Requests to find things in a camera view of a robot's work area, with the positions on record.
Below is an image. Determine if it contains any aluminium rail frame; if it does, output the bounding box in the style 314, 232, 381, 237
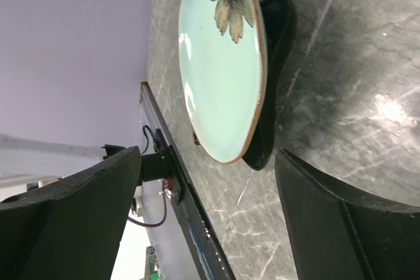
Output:
140, 82, 163, 134

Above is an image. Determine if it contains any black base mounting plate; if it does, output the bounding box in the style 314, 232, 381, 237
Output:
154, 129, 235, 280

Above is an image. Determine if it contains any pale green plate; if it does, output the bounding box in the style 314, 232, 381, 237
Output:
178, 0, 268, 164

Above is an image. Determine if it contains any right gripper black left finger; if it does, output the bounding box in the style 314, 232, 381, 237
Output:
1, 147, 141, 279

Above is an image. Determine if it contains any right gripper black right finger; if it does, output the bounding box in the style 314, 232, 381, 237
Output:
275, 149, 419, 279

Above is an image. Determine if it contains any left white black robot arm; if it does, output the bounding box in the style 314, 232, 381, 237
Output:
1, 134, 171, 197

